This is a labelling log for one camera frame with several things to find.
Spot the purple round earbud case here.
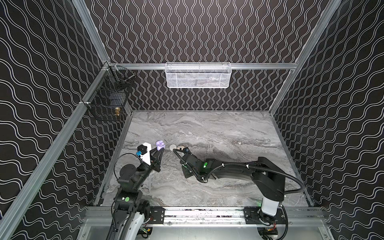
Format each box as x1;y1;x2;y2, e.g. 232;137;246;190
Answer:
156;140;166;151

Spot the white round earbud case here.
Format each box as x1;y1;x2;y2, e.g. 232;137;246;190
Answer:
169;144;177;151

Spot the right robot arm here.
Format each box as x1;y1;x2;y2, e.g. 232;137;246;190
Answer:
173;148;304;226

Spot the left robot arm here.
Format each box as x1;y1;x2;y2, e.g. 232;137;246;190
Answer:
107;145;165;240

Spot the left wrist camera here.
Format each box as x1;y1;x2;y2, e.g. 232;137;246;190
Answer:
136;143;152;166

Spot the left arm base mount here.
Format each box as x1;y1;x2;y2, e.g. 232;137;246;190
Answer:
144;207;166;225

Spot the black wire basket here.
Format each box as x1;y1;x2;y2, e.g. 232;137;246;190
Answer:
81;61;137;123

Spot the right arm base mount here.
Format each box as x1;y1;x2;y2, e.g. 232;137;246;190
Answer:
244;207;288;227

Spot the white wire mesh basket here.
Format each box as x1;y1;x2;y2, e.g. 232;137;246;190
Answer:
165;62;232;89

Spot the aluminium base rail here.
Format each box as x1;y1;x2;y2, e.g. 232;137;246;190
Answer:
83;205;322;228

